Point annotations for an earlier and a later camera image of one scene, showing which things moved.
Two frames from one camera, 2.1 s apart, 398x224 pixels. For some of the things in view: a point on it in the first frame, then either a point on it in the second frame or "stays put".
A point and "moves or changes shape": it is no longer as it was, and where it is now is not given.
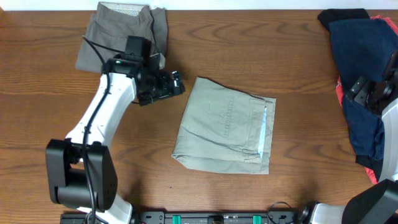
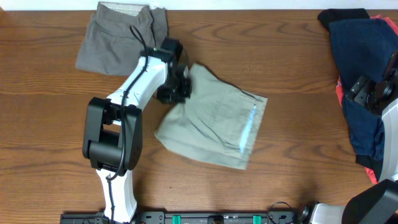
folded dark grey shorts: x=112 y=24 stays put
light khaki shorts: x=224 y=129 moves or changes shape
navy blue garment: x=362 y=48 stays put
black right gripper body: x=365 y=89 stays put
